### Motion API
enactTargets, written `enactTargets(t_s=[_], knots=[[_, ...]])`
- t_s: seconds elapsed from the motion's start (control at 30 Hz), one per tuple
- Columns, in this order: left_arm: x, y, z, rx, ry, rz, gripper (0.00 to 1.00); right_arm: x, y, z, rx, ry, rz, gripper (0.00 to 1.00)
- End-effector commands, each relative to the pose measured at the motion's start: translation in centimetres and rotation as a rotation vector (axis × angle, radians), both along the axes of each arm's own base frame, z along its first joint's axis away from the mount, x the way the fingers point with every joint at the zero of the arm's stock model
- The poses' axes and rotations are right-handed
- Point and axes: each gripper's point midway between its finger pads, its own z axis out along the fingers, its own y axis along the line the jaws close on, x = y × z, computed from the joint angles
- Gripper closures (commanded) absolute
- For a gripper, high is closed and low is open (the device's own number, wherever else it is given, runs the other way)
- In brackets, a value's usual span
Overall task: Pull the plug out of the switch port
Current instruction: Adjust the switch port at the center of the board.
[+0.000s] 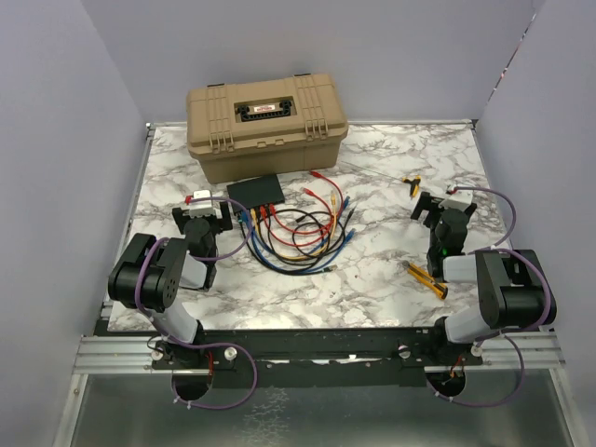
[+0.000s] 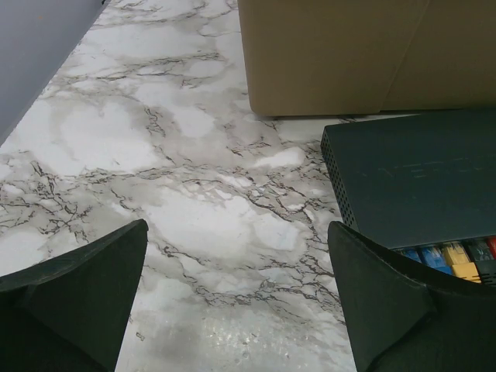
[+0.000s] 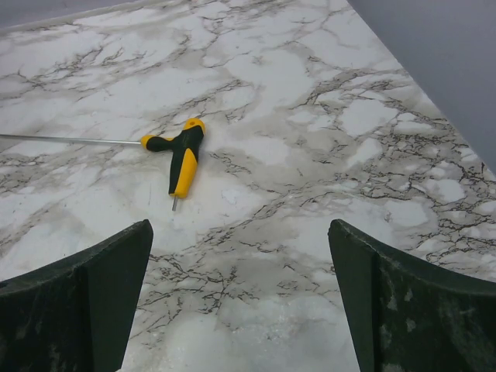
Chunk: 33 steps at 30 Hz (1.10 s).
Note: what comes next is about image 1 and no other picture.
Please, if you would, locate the dark grey network switch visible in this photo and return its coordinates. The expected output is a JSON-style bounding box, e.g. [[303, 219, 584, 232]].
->
[[226, 174, 285, 210]]

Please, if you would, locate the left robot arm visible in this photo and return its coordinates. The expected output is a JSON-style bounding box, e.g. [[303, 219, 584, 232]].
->
[[108, 197, 232, 370]]

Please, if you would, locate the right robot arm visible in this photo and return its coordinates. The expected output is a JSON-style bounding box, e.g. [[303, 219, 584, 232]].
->
[[406, 186, 557, 365]]

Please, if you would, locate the yellow utility knife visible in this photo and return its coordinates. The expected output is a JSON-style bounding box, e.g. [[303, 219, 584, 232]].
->
[[404, 262, 449, 301]]

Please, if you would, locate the tan plastic toolbox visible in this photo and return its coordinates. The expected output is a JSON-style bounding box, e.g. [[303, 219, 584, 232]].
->
[[186, 74, 348, 184]]

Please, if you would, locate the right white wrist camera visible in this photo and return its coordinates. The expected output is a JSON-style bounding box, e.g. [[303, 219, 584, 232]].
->
[[440, 184, 473, 211]]

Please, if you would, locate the yellow ethernet cable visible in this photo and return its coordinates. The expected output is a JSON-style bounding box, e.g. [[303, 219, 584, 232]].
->
[[249, 190, 341, 261]]

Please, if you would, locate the short red ethernet cable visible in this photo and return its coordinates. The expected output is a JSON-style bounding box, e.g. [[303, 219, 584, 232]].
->
[[258, 187, 337, 224]]

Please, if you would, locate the aluminium front rail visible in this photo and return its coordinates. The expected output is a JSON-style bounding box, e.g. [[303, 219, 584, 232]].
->
[[74, 332, 565, 374]]

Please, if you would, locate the black mounting base plate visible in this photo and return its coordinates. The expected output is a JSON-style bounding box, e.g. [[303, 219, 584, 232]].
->
[[152, 326, 474, 392]]

